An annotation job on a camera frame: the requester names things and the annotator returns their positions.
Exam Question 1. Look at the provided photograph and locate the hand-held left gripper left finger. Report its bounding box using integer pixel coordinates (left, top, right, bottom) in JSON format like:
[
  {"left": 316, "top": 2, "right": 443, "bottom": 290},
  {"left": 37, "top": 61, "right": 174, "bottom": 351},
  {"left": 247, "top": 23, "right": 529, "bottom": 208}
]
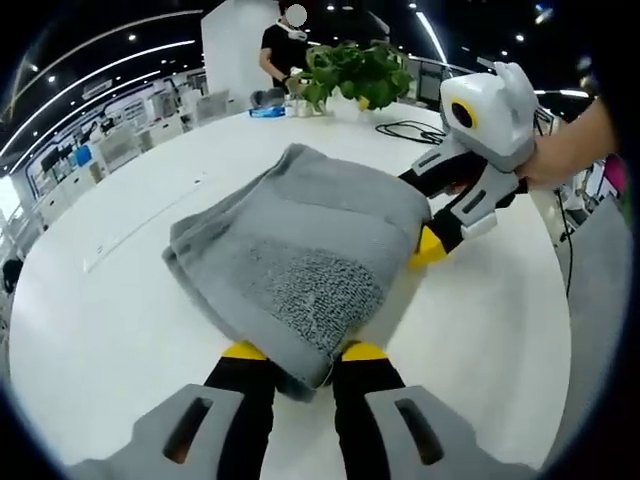
[{"left": 69, "top": 340, "right": 279, "bottom": 480}]

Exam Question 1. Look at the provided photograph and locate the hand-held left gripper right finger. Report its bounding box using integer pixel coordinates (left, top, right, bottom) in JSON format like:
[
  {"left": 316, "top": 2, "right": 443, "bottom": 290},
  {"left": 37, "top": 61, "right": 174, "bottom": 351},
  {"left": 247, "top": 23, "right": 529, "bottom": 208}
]
[{"left": 329, "top": 340, "right": 539, "bottom": 480}]

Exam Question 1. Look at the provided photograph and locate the grey towel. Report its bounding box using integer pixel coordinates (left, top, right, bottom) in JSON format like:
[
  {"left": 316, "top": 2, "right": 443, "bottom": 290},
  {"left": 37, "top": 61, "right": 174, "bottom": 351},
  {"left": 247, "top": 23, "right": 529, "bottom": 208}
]
[{"left": 160, "top": 142, "right": 434, "bottom": 404}]

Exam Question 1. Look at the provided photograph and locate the green potted plant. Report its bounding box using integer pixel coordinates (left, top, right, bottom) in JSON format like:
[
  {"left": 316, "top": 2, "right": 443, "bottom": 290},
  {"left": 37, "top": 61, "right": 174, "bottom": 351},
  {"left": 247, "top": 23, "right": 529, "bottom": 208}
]
[{"left": 298, "top": 42, "right": 416, "bottom": 112}]

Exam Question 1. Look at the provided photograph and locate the pink display screen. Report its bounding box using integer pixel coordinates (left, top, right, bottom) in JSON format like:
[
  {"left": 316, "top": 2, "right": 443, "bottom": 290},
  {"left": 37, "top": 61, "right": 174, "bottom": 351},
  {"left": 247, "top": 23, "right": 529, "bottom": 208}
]
[{"left": 604, "top": 154, "right": 629, "bottom": 197}]

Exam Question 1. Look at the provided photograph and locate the white table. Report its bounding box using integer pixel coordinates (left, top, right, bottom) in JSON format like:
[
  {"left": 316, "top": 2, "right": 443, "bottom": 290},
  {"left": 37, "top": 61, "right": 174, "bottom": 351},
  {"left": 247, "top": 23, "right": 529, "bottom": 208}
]
[{"left": 7, "top": 102, "right": 574, "bottom": 476}]

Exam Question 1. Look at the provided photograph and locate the white plant pot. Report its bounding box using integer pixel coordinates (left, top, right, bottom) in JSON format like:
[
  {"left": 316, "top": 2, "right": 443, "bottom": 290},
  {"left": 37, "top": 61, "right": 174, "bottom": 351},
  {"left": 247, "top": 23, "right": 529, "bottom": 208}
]
[{"left": 292, "top": 97, "right": 326, "bottom": 118}]

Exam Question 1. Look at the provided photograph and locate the grey mesh chair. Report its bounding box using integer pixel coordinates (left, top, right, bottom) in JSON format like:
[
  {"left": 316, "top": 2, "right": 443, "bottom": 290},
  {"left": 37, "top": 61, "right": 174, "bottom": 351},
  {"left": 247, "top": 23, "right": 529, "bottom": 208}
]
[{"left": 564, "top": 197, "right": 634, "bottom": 474}]

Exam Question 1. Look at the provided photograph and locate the blue packet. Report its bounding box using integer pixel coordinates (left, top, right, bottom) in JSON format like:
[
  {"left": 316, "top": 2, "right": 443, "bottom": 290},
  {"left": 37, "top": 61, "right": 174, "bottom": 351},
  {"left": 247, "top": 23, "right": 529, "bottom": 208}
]
[{"left": 248, "top": 103, "right": 287, "bottom": 120}]

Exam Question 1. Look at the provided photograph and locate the coiled black cable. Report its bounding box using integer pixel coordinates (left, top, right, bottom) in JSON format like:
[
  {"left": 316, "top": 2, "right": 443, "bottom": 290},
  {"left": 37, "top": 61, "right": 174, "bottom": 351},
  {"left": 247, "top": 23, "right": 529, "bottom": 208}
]
[{"left": 374, "top": 119, "right": 447, "bottom": 146}]

